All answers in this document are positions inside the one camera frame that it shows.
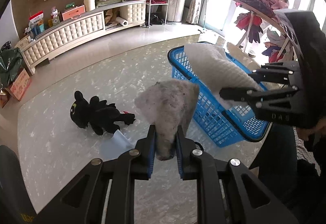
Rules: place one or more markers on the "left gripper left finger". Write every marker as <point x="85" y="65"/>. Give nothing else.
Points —
<point x="103" y="191"/>

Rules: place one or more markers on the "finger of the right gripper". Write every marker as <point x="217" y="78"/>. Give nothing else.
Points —
<point x="287" y="73"/>
<point x="269" y="100"/>

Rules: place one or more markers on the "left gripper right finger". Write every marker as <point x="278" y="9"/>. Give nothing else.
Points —
<point x="227" y="191"/>

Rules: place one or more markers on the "white knitted towel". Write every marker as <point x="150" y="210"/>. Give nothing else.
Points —
<point x="216" y="71"/>

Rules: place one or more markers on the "grey speckled cloth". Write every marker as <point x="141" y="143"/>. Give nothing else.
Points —
<point x="168" y="105"/>

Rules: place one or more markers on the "blue plastic basket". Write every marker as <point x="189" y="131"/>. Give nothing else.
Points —
<point x="223" y="125"/>

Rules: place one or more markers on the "light blue folded cloth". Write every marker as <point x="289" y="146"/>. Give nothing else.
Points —
<point x="114" y="146"/>

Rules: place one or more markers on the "clothes drying rack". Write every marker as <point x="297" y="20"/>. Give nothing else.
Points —
<point x="259" y="20"/>

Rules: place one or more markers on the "black dragon plush toy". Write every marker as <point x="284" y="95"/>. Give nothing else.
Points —
<point x="98" y="114"/>

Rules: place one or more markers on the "cardboard box red print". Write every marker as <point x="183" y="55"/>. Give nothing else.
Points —
<point x="19" y="87"/>

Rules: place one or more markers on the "white paper towel roll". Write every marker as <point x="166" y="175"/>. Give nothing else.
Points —
<point x="122" y="21"/>

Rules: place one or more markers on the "green bag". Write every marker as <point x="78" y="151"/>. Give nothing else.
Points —
<point x="11" y="63"/>

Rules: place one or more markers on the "white tufted tv cabinet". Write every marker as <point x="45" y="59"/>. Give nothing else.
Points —
<point x="79" y="30"/>

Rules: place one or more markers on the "cream paper roll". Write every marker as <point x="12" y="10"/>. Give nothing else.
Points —
<point x="89" y="5"/>

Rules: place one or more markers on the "pink box on cabinet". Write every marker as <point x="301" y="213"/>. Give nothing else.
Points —
<point x="73" y="12"/>

